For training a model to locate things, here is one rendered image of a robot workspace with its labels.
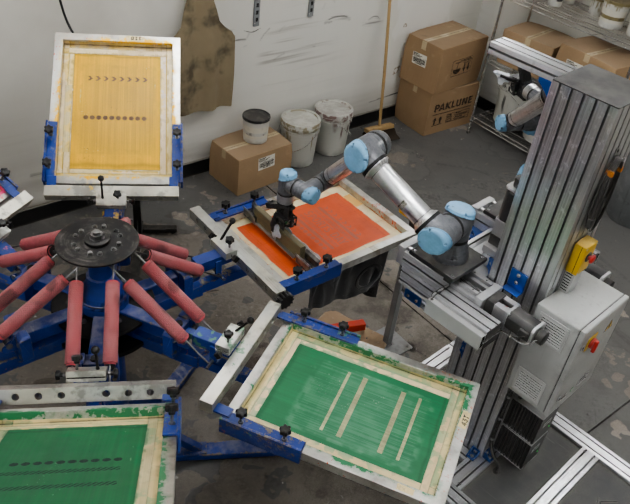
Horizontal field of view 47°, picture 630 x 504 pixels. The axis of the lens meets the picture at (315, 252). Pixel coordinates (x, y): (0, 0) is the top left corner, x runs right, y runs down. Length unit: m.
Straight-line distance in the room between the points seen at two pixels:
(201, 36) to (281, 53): 0.76
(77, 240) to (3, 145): 2.11
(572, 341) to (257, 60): 3.36
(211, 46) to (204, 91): 0.32
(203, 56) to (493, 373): 2.95
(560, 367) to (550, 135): 0.90
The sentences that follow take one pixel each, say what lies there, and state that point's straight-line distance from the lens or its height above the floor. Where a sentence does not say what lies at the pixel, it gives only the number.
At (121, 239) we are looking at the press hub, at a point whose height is 1.31.
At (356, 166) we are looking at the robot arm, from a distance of 2.72.
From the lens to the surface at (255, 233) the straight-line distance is 3.36.
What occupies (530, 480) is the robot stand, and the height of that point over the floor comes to 0.21.
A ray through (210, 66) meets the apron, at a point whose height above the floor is 0.88.
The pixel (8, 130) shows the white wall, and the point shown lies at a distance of 4.77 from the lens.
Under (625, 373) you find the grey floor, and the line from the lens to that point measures 4.67.
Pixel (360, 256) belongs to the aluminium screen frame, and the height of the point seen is 0.99.
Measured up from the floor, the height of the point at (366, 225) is 0.95.
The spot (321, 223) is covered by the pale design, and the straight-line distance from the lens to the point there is 3.47.
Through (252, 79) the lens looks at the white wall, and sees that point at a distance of 5.46.
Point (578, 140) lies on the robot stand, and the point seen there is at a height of 1.87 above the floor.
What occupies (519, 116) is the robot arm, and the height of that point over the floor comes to 1.64.
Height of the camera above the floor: 2.97
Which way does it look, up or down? 38 degrees down
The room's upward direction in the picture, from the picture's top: 7 degrees clockwise
